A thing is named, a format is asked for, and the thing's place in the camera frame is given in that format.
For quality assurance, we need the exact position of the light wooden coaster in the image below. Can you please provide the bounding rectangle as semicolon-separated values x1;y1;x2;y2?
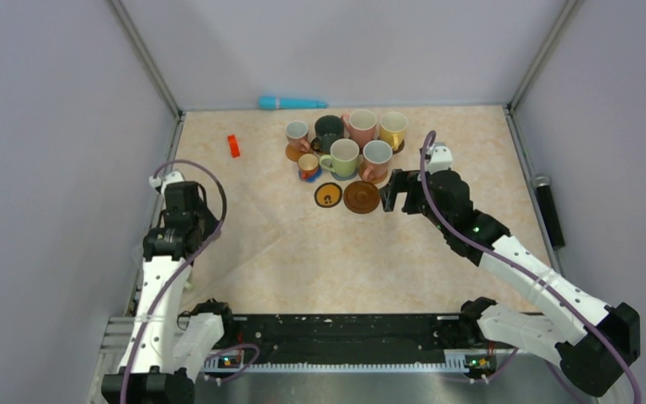
358;170;389;184
285;145;304;162

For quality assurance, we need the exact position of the dark wooden coaster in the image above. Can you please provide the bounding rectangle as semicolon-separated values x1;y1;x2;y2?
393;141;405;154

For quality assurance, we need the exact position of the brown grooved coaster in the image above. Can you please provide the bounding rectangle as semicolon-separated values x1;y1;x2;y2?
343;181;381;215

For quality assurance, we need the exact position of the yellow mug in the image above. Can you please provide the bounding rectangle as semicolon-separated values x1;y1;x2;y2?
378;111;408;151

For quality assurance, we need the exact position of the light green mug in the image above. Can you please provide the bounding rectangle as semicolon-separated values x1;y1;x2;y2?
319;139;360;178

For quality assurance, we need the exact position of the plain pink mug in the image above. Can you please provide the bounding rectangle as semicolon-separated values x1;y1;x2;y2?
341;109;378;149

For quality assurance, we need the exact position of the brown paw print coaster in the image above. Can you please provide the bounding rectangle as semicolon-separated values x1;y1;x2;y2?
314;182;343;208

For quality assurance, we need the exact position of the dark green mug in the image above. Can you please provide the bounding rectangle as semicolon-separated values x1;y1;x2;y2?
310;114;345;154

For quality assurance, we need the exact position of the black microphone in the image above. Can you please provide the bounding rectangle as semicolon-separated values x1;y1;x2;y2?
532;174;566;250

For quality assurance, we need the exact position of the small orange cup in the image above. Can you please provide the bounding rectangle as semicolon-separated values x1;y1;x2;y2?
297;153;320;181

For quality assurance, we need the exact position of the pink printed mug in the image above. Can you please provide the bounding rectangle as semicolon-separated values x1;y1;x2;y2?
285;120;310;153

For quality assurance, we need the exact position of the grey silicone coaster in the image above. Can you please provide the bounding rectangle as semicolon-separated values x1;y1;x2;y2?
331;172;357;182

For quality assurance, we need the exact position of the blue flower coaster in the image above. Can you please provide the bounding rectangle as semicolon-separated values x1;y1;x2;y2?
299;169;322;183

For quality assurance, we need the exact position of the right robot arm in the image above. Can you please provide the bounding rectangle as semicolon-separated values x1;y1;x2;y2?
380;169;642;403

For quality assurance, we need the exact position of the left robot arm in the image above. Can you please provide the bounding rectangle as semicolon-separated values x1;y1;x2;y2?
101;180;236;403

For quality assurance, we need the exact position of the red block near cups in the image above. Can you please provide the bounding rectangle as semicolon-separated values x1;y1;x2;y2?
227;135;241;158

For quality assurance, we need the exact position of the turquoise microphone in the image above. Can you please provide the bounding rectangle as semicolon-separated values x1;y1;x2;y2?
257;96;328;110

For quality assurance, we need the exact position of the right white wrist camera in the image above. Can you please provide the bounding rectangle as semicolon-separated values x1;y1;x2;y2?
424;142;453;174

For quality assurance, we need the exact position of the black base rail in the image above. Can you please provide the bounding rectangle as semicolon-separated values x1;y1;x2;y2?
202;314;513;379

